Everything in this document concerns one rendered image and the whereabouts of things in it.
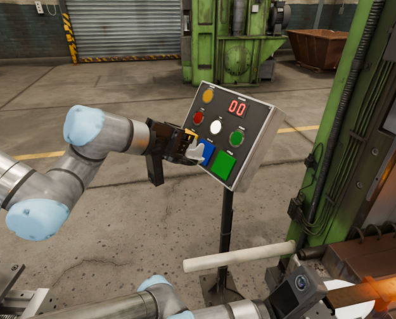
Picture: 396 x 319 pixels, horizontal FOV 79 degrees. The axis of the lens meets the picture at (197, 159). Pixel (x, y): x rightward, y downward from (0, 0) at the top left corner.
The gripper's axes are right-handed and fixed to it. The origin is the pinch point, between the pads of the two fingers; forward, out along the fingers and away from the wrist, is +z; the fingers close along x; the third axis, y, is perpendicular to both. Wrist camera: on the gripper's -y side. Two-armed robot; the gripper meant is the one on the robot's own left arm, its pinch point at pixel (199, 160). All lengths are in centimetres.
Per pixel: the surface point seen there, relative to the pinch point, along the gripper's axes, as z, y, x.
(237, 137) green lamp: 10.8, 9.9, -0.5
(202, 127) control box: 11.2, 7.1, 16.1
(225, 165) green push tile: 10.4, 0.5, -1.3
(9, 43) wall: 6, -55, 833
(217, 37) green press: 256, 133, 333
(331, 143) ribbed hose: 23.9, 19.6, -20.9
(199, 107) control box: 11.1, 12.9, 21.6
